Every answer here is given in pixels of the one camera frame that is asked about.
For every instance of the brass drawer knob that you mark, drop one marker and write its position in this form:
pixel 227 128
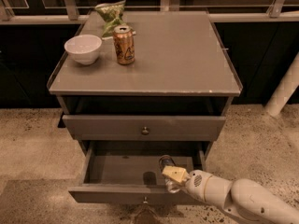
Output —
pixel 145 200
pixel 145 131

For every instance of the gold soda can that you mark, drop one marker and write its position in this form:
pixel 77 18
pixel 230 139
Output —
pixel 124 44

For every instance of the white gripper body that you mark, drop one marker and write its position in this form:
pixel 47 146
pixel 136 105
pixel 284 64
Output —
pixel 195 184

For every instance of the white ceramic bowl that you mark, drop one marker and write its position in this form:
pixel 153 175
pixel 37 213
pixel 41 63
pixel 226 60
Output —
pixel 83 49

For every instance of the metal window railing frame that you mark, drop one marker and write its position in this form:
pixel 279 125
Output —
pixel 77 11

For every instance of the open grey middle drawer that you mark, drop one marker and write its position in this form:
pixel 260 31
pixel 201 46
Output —
pixel 124 172

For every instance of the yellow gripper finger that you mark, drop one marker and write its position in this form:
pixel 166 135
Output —
pixel 176 174

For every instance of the green chip bag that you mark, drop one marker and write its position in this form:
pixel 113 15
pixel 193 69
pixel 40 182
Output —
pixel 112 14

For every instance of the brass middle drawer knob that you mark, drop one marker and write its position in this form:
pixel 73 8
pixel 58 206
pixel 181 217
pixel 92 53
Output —
pixel 145 200

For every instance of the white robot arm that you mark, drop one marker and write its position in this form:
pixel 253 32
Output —
pixel 250 154

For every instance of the brass upper drawer knob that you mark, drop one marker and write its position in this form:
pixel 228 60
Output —
pixel 145 131

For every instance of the grey wooden drawer cabinet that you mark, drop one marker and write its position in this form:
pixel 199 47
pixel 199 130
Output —
pixel 180 69

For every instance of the grey upper drawer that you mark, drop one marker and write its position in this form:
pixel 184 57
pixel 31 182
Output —
pixel 128 128

